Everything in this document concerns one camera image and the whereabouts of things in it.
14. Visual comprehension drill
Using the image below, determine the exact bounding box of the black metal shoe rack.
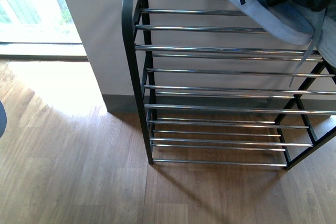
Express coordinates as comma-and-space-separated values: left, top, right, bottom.
122, 0, 335, 169

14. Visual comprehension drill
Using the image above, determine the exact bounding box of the light blue slipper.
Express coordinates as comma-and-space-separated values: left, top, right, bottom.
228, 0, 314, 46

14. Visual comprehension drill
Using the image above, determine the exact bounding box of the grey knit sneaker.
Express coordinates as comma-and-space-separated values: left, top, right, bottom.
289, 5, 335, 86

